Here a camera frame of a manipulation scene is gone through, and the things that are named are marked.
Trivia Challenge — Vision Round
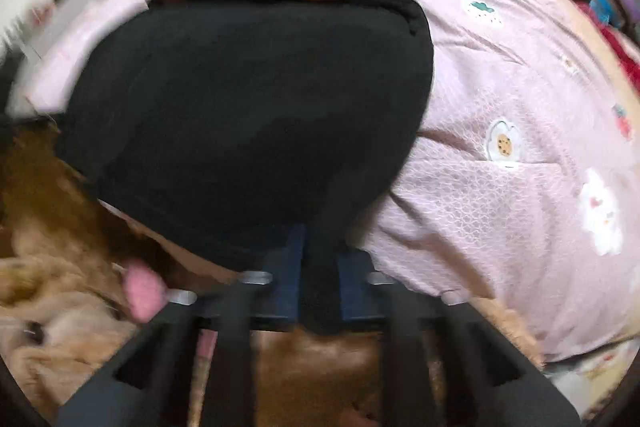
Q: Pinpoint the striped colourful pillow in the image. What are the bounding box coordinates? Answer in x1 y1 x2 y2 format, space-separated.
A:
587 0 640 28

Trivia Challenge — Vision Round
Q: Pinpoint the person's right hand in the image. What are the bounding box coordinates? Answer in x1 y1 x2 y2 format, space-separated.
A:
341 407 380 427

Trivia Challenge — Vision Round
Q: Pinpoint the red cloth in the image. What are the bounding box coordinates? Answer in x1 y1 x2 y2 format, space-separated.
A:
595 24 640 98

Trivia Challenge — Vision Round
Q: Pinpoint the beige blanket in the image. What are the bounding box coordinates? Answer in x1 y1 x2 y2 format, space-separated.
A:
545 0 631 108

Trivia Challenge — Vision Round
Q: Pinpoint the pink printed bed quilt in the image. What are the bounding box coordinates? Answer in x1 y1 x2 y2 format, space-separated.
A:
10 0 640 363

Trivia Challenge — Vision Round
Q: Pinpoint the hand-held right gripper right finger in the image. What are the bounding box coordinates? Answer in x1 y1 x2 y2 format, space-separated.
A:
336 252 583 427

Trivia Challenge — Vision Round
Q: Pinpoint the black sweater with orange cuffs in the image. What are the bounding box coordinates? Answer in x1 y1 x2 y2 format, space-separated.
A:
52 0 436 338

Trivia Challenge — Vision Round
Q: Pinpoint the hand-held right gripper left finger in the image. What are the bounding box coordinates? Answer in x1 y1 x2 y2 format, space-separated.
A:
57 224 307 427

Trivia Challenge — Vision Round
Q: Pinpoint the tan fluffy clothing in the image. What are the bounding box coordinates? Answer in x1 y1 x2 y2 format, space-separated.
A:
0 122 546 427

